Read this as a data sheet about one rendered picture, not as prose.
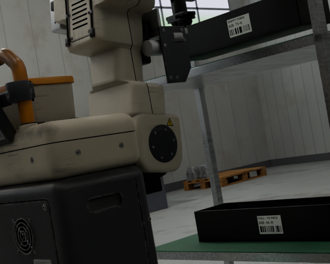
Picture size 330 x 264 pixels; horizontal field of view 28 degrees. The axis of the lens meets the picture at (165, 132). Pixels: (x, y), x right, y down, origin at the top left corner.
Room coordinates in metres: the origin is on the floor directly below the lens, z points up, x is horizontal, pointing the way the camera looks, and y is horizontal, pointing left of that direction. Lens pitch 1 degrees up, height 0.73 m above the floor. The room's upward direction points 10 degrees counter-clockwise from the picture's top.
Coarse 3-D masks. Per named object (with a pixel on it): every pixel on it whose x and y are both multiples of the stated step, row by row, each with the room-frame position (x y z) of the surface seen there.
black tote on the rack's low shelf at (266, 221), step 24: (216, 216) 2.30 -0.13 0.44; (240, 216) 2.22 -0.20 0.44; (264, 216) 2.14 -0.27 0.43; (288, 216) 2.07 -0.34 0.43; (312, 216) 2.01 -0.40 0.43; (216, 240) 2.31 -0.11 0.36; (240, 240) 2.23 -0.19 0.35; (264, 240) 2.16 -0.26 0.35; (288, 240) 2.09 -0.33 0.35; (312, 240) 2.02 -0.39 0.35
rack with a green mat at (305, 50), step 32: (320, 0) 1.76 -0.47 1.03; (320, 32) 1.75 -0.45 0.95; (192, 64) 2.68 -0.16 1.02; (224, 64) 2.00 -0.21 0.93; (256, 64) 2.07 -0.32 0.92; (288, 64) 2.27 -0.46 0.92; (320, 64) 1.76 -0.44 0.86; (160, 256) 2.33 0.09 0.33; (192, 256) 2.21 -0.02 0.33; (224, 256) 2.10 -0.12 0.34; (256, 256) 2.01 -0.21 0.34; (288, 256) 1.92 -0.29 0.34; (320, 256) 1.84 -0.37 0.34
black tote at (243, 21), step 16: (272, 0) 2.04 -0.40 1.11; (288, 0) 2.00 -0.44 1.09; (304, 0) 2.01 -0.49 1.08; (224, 16) 2.19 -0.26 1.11; (240, 16) 2.14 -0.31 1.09; (256, 16) 2.10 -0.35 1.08; (272, 16) 2.05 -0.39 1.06; (288, 16) 2.01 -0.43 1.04; (304, 16) 2.00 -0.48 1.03; (192, 32) 2.31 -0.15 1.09; (208, 32) 2.25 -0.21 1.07; (224, 32) 2.20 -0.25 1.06; (240, 32) 2.15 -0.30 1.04; (256, 32) 2.11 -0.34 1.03; (272, 32) 2.06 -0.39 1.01; (288, 32) 2.13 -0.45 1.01; (192, 48) 2.32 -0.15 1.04; (208, 48) 2.26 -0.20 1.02; (224, 48) 2.23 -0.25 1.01; (240, 48) 2.34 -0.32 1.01
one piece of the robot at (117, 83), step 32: (64, 0) 1.83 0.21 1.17; (96, 0) 1.72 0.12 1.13; (128, 0) 1.73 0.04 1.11; (96, 32) 1.72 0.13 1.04; (128, 32) 1.78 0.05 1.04; (96, 64) 1.83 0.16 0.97; (128, 64) 1.79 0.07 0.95; (96, 96) 1.86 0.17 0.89; (128, 96) 1.75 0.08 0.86; (160, 96) 1.79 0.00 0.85; (160, 128) 1.78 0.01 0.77; (160, 160) 1.76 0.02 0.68
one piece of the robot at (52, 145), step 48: (48, 144) 1.36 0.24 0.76; (96, 144) 1.43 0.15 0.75; (0, 192) 1.53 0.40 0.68; (48, 192) 1.38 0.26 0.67; (96, 192) 1.42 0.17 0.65; (144, 192) 1.51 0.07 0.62; (0, 240) 1.55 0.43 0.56; (48, 240) 1.40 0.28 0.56; (96, 240) 1.40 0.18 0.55; (144, 240) 1.49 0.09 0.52
